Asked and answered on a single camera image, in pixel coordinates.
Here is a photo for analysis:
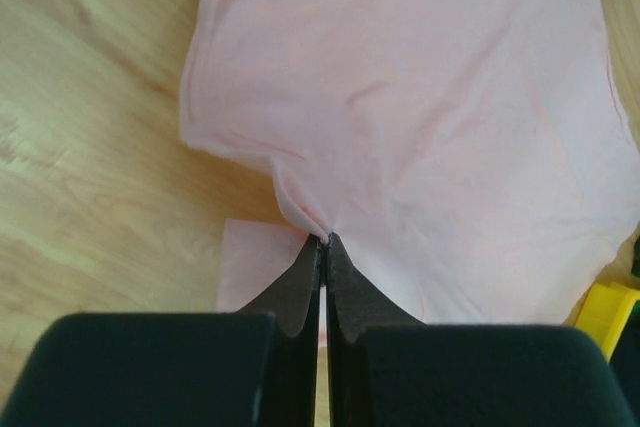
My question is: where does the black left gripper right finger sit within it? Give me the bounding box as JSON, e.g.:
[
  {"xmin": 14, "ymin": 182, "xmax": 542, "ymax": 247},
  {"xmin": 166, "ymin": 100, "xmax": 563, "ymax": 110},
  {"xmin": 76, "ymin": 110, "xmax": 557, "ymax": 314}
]
[{"xmin": 324, "ymin": 235, "xmax": 636, "ymax": 426}]

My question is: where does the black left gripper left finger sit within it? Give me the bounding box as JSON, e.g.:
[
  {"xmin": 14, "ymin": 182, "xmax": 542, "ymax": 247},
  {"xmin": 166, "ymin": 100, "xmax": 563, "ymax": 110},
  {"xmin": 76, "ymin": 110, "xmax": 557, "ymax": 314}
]
[{"xmin": 1, "ymin": 237, "xmax": 320, "ymax": 426}]

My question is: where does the pink t shirt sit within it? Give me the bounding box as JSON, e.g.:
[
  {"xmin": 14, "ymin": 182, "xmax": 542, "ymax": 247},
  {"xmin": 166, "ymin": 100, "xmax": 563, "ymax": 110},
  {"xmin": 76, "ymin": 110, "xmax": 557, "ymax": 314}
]
[{"xmin": 180, "ymin": 0, "xmax": 639, "ymax": 323}]

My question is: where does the yellow plastic bin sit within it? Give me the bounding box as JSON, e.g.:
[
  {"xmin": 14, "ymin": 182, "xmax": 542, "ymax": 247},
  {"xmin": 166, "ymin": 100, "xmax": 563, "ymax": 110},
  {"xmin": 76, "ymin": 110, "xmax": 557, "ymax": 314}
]
[{"xmin": 574, "ymin": 283, "xmax": 639, "ymax": 360}]

